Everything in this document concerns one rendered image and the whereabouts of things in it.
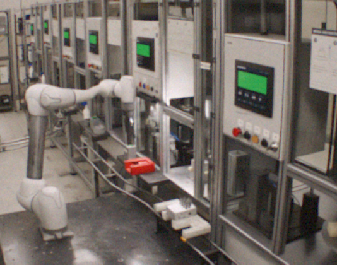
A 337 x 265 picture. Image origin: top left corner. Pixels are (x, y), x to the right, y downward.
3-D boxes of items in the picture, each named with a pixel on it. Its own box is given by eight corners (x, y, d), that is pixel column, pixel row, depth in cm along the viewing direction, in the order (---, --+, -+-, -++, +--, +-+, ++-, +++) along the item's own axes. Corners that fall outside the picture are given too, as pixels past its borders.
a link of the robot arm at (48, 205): (52, 233, 236) (47, 197, 230) (33, 222, 247) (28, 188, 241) (73, 223, 248) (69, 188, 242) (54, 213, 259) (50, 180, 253)
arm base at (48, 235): (45, 245, 233) (43, 236, 232) (37, 228, 252) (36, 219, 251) (76, 239, 241) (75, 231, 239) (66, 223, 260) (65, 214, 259)
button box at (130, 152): (124, 161, 298) (123, 144, 295) (134, 159, 301) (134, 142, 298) (128, 164, 291) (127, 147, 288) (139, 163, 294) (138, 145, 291)
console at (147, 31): (129, 88, 299) (127, 20, 286) (167, 84, 312) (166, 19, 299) (155, 100, 263) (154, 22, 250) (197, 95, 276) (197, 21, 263)
